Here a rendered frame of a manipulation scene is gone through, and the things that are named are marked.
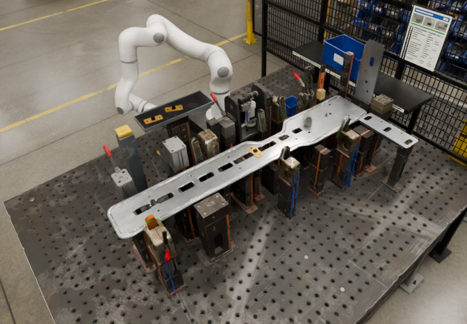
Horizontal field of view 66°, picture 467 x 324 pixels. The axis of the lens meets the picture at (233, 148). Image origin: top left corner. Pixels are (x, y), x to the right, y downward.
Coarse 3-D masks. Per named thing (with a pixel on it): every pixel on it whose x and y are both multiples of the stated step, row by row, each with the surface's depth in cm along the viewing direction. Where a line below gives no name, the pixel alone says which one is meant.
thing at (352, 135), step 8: (344, 136) 173; (352, 136) 170; (344, 144) 176; (352, 144) 171; (344, 152) 178; (352, 152) 175; (336, 160) 186; (344, 160) 184; (336, 168) 188; (344, 168) 184; (336, 176) 190; (344, 176) 185; (336, 184) 193; (344, 184) 190
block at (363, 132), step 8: (360, 128) 184; (360, 136) 181; (368, 136) 179; (360, 144) 184; (368, 144) 184; (360, 152) 186; (352, 160) 194; (360, 160) 191; (352, 168) 196; (360, 168) 195; (360, 176) 197
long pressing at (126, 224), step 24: (336, 96) 203; (288, 120) 189; (312, 120) 188; (336, 120) 187; (240, 144) 176; (264, 144) 176; (288, 144) 175; (312, 144) 175; (192, 168) 165; (216, 168) 164; (144, 192) 155; (168, 192) 155; (192, 192) 154; (120, 216) 146; (144, 216) 146; (168, 216) 146
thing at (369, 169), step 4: (368, 128) 186; (376, 136) 186; (372, 140) 188; (376, 140) 190; (372, 144) 190; (376, 144) 192; (372, 148) 192; (368, 152) 194; (372, 152) 195; (368, 156) 195; (372, 156) 198; (368, 160) 197; (368, 164) 202; (364, 168) 201; (368, 168) 201; (372, 168) 201; (376, 168) 201; (368, 172) 199
